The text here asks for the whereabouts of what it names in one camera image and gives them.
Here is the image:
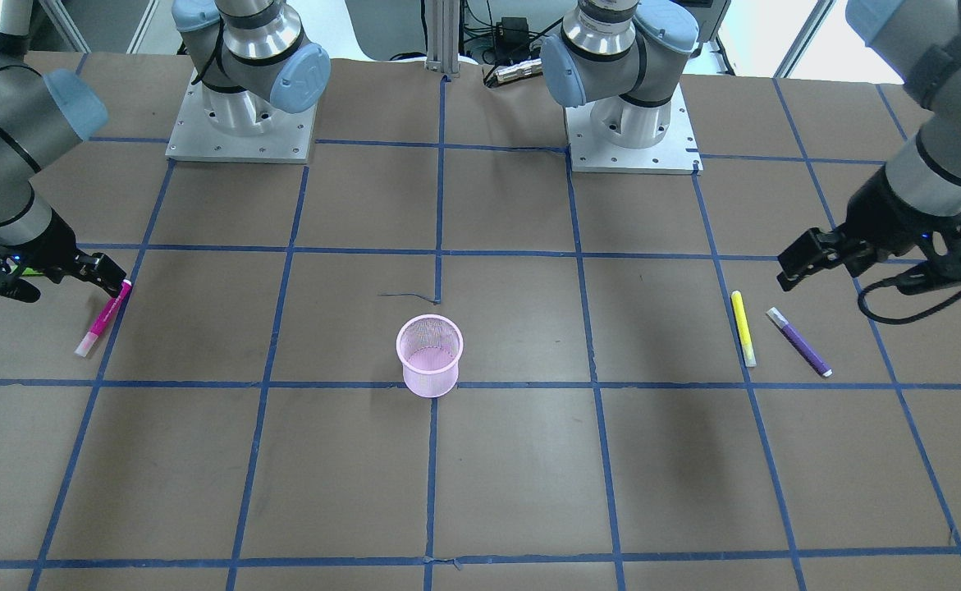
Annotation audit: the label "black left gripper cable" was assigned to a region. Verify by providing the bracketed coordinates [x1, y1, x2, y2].
[858, 189, 961, 326]

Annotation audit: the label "purple highlighter pen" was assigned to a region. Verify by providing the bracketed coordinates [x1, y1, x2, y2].
[766, 307, 833, 378]

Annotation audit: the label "aluminium profile post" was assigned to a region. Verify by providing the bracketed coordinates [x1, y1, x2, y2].
[423, 0, 462, 81]

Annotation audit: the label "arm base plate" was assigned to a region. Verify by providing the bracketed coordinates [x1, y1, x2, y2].
[165, 82, 318, 165]
[564, 85, 704, 175]

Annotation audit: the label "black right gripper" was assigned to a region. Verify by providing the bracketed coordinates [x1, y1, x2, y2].
[0, 212, 127, 304]

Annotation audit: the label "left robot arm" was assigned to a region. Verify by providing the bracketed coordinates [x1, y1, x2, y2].
[540, 1, 961, 295]

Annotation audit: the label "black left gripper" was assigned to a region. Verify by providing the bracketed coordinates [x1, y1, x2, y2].
[776, 168, 961, 296]

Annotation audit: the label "pink highlighter pen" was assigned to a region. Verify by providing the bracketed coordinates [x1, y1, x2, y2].
[75, 279, 134, 358]

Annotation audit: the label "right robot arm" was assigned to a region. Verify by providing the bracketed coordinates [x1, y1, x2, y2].
[0, 1, 332, 303]

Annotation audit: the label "yellow highlighter pen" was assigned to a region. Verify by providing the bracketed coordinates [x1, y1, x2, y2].
[729, 291, 757, 368]

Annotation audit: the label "pink mesh cup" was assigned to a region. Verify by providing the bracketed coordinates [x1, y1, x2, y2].
[396, 314, 464, 399]

